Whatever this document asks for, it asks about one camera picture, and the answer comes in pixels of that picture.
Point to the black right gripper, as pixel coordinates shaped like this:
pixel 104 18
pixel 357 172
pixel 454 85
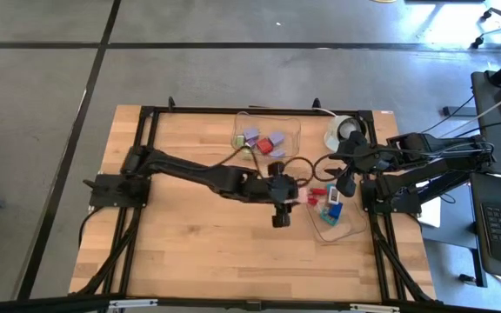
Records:
pixel 372 154

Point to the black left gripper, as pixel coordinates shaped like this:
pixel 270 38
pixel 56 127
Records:
pixel 283 189

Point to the pink wall charger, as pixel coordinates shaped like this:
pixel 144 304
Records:
pixel 303 195

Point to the red digital timer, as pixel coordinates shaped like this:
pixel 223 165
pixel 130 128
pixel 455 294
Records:
pixel 312 201
pixel 318 191

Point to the white grey card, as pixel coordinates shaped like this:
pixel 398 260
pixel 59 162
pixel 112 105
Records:
pixel 333 196

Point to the blue digital timer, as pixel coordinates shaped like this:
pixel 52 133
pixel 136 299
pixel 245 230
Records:
pixel 336 211

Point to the lavender wall charger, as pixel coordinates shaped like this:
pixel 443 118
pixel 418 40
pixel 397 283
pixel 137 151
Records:
pixel 251 133
pixel 278 153
pixel 276 138

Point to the red cube wall charger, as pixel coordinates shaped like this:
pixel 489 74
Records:
pixel 264 146

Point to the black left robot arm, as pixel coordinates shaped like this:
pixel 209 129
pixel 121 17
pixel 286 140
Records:
pixel 198 169

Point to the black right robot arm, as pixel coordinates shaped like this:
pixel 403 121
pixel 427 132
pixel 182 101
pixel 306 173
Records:
pixel 442 150

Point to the clear plastic bin with label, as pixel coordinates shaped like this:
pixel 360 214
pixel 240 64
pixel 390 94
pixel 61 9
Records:
pixel 346 230

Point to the clear rectangular plastic bin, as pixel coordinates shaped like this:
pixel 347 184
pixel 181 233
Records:
pixel 268 124

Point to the white paper sheet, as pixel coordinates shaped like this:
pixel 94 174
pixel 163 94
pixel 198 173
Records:
pixel 429 217

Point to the black desk foot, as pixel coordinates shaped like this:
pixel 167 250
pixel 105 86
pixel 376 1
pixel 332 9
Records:
pixel 459 111

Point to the dark grey desk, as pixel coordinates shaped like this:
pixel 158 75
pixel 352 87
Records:
pixel 494 121

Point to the tan round object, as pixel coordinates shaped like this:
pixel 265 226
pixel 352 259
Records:
pixel 383 1

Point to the black desk leg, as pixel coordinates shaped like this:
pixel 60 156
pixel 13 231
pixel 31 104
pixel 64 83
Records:
pixel 478 265

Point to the white chair base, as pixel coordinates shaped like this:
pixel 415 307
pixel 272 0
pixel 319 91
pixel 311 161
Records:
pixel 500 28

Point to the black beam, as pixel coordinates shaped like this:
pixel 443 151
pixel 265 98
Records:
pixel 37 304

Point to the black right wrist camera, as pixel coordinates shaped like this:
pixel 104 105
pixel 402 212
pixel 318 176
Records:
pixel 346 187

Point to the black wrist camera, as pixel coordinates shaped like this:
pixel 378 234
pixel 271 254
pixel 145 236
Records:
pixel 281 217
pixel 346 187

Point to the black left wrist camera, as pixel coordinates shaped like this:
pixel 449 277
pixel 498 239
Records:
pixel 281 217

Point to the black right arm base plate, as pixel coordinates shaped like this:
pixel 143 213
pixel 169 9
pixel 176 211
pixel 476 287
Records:
pixel 389 205

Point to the black aluminium table frame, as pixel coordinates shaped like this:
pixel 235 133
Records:
pixel 198 109

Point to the silver bracket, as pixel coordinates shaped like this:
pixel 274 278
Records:
pixel 374 308
pixel 133 303

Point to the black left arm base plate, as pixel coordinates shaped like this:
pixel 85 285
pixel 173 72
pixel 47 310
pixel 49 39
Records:
pixel 102 193

